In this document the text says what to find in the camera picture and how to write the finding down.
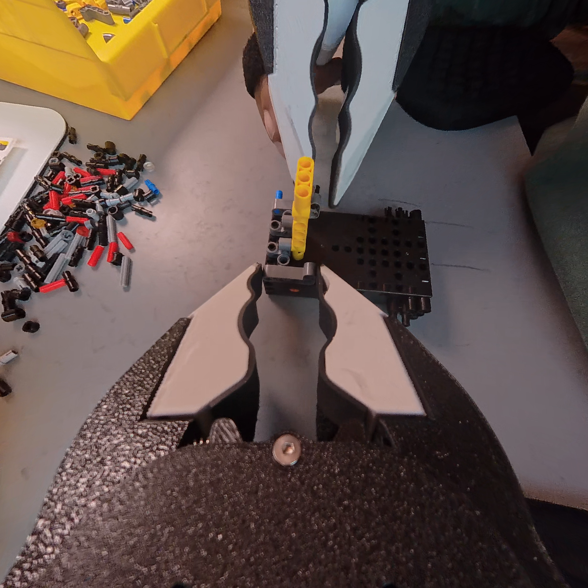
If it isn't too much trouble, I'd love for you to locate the black lego model yellow beam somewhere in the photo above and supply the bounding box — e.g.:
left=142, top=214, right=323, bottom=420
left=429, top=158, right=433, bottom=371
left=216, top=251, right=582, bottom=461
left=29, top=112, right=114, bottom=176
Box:
left=262, top=156, right=432, bottom=319

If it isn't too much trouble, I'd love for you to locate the white stand base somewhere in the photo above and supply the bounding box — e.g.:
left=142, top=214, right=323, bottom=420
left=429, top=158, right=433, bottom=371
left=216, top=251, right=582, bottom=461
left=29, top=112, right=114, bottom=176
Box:
left=0, top=103, right=67, bottom=226

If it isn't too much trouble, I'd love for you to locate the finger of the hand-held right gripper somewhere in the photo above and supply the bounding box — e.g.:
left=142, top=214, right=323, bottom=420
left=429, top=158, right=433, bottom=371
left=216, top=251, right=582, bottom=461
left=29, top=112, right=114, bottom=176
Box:
left=329, top=0, right=410, bottom=206
left=274, top=0, right=330, bottom=175

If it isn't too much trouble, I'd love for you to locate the person's right hand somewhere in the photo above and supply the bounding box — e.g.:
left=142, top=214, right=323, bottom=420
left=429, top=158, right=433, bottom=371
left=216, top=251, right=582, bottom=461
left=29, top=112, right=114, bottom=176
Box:
left=243, top=35, right=287, bottom=157

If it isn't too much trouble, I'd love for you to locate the pile of loose lego pieces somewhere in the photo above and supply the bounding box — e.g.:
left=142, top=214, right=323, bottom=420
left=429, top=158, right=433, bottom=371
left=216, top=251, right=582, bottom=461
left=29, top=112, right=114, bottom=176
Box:
left=0, top=129, right=161, bottom=396

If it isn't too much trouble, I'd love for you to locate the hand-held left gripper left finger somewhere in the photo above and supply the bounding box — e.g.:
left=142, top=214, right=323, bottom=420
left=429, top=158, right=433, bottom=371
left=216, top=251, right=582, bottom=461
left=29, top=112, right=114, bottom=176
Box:
left=147, top=265, right=262, bottom=420

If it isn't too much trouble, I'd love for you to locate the yellow storage bin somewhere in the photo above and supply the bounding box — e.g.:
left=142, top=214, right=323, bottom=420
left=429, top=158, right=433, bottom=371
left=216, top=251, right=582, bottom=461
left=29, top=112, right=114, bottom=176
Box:
left=0, top=0, right=222, bottom=120

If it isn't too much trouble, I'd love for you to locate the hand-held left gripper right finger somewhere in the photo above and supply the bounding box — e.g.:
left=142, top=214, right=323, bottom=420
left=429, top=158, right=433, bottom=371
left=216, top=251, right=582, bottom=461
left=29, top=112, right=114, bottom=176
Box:
left=315, top=265, right=427, bottom=419

